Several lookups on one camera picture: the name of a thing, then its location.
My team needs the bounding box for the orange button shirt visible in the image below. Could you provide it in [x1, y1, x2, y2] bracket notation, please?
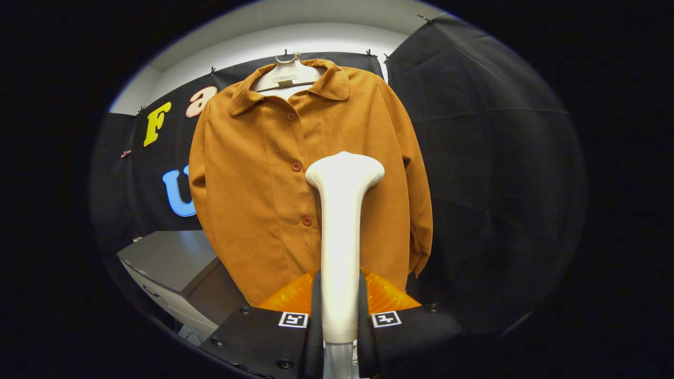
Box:
[188, 58, 434, 307]

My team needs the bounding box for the white garment hanger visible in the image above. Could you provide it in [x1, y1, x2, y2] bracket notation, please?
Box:
[252, 51, 327, 101]

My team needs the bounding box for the grey cabinet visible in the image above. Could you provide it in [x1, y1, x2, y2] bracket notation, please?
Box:
[117, 230, 248, 337]

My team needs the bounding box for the white garment steamer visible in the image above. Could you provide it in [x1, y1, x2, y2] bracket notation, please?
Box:
[305, 152, 385, 379]

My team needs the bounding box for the black backdrop cloth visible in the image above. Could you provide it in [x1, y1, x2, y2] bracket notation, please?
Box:
[90, 13, 588, 337]

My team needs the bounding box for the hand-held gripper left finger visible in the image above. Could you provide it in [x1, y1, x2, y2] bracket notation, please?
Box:
[199, 268, 324, 379]

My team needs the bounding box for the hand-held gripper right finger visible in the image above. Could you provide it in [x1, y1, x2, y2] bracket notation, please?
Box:
[357, 267, 467, 379]

